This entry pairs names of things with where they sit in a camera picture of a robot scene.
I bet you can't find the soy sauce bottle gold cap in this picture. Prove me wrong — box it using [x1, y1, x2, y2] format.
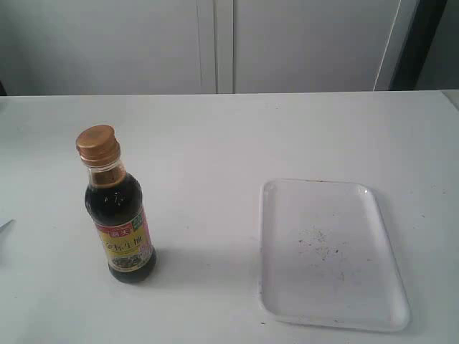
[76, 125, 156, 284]

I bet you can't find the dark vertical post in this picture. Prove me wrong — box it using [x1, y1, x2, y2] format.
[389, 0, 448, 91]

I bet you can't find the white plastic tray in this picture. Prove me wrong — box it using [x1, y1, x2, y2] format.
[259, 179, 410, 333]

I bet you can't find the white cabinet with doors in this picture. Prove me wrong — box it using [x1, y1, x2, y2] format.
[1, 1, 418, 95]

